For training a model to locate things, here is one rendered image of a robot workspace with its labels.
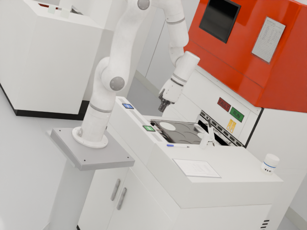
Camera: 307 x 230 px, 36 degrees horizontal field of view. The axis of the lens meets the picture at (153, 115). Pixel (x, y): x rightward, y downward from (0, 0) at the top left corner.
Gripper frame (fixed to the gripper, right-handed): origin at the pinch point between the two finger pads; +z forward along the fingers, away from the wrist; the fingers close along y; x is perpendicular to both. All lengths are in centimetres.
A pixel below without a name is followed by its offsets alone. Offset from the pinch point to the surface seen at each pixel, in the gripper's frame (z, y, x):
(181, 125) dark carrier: 13, -42, -25
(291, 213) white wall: 60, -223, -33
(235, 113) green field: -11, -57, -5
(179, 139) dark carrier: 15.9, -28.7, -6.5
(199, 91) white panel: -8, -58, -43
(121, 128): 26.0, -1.1, -22.4
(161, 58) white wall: 21, -215, -302
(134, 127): 18.9, 0.4, -11.7
